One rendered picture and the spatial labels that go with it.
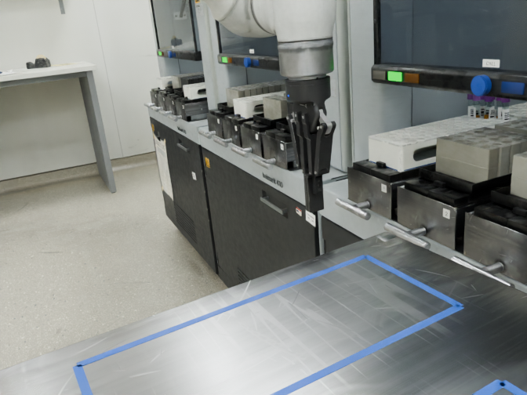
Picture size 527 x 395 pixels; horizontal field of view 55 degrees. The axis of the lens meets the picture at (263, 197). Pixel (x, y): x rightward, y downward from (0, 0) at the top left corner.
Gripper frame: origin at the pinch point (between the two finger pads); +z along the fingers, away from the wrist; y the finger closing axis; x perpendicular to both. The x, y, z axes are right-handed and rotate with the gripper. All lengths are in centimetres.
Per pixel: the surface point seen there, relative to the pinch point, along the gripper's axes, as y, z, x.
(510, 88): -25.0, -17.8, -17.7
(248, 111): 66, -4, -17
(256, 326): -34.9, -1.6, 27.2
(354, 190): 4.6, 3.7, -11.8
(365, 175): 0.6, -0.4, -11.8
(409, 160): -5.0, -3.5, -17.4
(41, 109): 350, 20, 35
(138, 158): 350, 72, -32
